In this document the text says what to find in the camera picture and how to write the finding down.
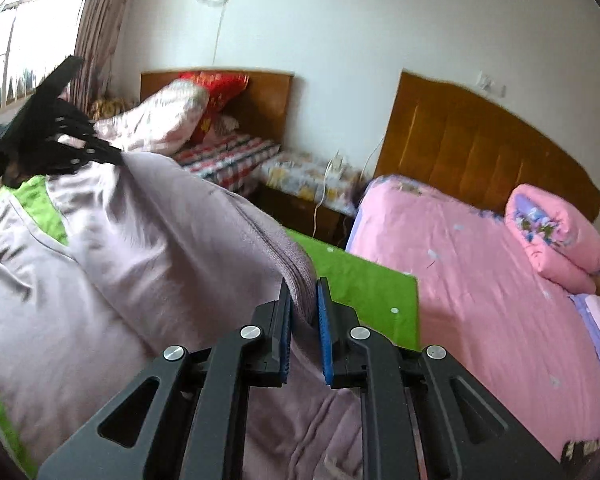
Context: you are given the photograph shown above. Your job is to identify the lilac fleece pants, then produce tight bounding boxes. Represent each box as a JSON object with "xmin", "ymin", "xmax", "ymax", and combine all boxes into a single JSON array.
[{"xmin": 0, "ymin": 153, "xmax": 363, "ymax": 479}]

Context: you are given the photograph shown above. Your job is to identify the pale pink floral quilt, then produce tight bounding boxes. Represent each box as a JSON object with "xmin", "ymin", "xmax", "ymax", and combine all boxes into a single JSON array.
[{"xmin": 94, "ymin": 79, "xmax": 209, "ymax": 156}]

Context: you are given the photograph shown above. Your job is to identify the window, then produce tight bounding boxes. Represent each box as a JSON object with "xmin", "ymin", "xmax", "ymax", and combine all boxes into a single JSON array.
[{"xmin": 0, "ymin": 0, "xmax": 84, "ymax": 111}]

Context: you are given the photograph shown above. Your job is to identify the brown patterned curtain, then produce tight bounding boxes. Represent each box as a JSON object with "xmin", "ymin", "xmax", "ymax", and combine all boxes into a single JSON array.
[{"xmin": 69, "ymin": 0, "xmax": 128, "ymax": 112}]

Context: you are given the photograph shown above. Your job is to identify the green cartoon blanket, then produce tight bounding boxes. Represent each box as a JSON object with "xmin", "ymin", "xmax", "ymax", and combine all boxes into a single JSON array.
[{"xmin": 0, "ymin": 173, "xmax": 422, "ymax": 478}]

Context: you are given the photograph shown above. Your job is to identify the pink bed quilt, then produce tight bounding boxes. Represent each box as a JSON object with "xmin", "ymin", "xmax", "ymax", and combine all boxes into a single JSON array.
[{"xmin": 347, "ymin": 176, "xmax": 600, "ymax": 456}]

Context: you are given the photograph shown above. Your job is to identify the red embroidered pillow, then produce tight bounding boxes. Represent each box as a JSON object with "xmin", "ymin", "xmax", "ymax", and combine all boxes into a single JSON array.
[{"xmin": 178, "ymin": 70, "xmax": 249, "ymax": 145}]

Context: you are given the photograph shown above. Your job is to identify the red plaid bed sheet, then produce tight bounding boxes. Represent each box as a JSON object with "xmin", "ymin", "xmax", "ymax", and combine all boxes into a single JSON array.
[{"xmin": 173, "ymin": 133, "xmax": 280, "ymax": 196}]

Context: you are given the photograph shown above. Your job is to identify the left wooden headboard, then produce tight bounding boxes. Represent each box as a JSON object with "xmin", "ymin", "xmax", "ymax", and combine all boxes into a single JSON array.
[{"xmin": 140, "ymin": 67, "xmax": 294, "ymax": 144}]

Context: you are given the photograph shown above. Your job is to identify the wooden headboard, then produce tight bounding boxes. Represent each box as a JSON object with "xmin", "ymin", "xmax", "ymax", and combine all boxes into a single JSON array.
[
  {"xmin": 140, "ymin": 67, "xmax": 294, "ymax": 144},
  {"xmin": 374, "ymin": 70, "xmax": 600, "ymax": 222}
]

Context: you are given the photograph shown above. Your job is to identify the folded pink floral quilt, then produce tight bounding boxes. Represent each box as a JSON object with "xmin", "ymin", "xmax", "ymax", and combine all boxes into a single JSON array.
[{"xmin": 504, "ymin": 184, "xmax": 600, "ymax": 294}]

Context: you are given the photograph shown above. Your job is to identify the nightstand with floral cloth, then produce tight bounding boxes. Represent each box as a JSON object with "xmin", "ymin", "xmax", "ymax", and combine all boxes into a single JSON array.
[{"xmin": 251, "ymin": 151, "xmax": 364, "ymax": 245}]

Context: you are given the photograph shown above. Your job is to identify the right wooden headboard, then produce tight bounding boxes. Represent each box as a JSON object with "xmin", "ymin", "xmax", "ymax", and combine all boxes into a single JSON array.
[{"xmin": 374, "ymin": 70, "xmax": 600, "ymax": 222}]

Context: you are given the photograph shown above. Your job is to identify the white charger cable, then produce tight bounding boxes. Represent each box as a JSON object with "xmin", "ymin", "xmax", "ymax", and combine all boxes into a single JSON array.
[{"xmin": 312, "ymin": 136, "xmax": 387, "ymax": 241}]

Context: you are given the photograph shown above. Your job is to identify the wall socket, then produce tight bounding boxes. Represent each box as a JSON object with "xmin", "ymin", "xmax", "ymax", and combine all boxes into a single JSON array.
[{"xmin": 477, "ymin": 72, "xmax": 506, "ymax": 99}]

